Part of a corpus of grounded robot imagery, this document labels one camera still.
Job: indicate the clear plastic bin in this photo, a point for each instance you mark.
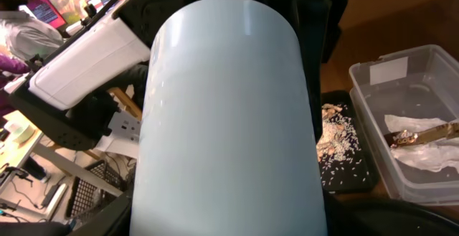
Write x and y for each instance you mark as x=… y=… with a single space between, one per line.
x=411 y=90

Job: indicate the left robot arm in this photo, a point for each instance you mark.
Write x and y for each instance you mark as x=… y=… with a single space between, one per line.
x=62 y=94

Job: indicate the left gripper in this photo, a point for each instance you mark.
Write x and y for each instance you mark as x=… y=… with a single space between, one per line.
x=316 y=24

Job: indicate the food scraps and rice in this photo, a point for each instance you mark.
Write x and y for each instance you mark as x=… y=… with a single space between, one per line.
x=339 y=151

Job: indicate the black wire basket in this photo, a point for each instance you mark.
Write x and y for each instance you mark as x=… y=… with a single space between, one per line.
x=86 y=200

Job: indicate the white napkin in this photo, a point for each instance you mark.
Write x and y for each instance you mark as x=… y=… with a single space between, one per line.
x=433 y=156

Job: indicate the round black serving tray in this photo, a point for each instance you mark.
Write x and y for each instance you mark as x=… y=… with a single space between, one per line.
x=384 y=217

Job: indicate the seated person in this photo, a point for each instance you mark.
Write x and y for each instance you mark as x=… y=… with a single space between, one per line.
x=25 y=37

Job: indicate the black rectangular tray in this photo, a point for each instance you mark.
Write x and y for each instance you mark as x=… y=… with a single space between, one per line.
x=343 y=97

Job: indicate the wooden desk with clutter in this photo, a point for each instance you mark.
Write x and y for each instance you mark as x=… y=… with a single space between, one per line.
x=23 y=137

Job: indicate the laptop with pink screen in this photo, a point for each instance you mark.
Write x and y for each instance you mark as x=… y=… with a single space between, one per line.
x=44 y=11

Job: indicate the grey plate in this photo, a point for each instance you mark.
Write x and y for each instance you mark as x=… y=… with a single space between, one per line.
x=226 y=151

